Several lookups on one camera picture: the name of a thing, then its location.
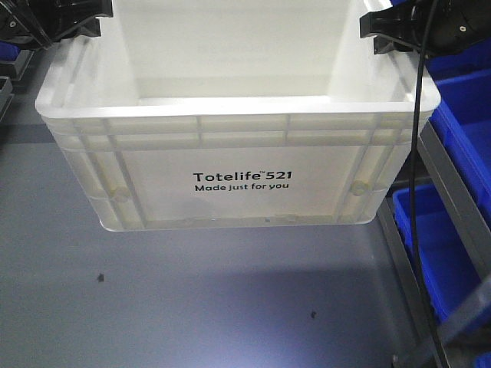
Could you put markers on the blue bin upper left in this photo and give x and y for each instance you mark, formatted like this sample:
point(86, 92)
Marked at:
point(8, 52)

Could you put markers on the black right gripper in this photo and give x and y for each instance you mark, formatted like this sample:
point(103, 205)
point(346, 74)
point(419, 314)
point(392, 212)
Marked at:
point(456, 26)

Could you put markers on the metal shelf rail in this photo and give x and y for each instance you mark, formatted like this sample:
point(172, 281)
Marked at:
point(463, 211)
point(460, 346)

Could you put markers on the white plastic tote box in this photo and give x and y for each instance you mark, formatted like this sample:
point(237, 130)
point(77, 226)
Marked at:
point(202, 114)

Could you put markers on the grey shelf frame left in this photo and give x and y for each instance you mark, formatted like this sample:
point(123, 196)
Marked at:
point(11, 72)

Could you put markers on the metal lower shelf rail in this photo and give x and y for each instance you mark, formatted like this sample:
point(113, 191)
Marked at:
point(460, 346)

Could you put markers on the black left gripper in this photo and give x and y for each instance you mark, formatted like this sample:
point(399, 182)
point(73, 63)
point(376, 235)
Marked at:
point(35, 25)

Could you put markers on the blue bin upper right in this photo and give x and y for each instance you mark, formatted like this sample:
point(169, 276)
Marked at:
point(462, 120)

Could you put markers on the blue bin lower right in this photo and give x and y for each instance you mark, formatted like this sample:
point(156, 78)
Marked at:
point(447, 269)

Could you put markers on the metal upper shelf rail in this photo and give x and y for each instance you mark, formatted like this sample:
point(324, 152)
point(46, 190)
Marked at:
point(463, 211)

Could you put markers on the blue bin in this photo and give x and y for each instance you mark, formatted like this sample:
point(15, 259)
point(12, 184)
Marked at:
point(462, 120)
point(447, 269)
point(8, 52)

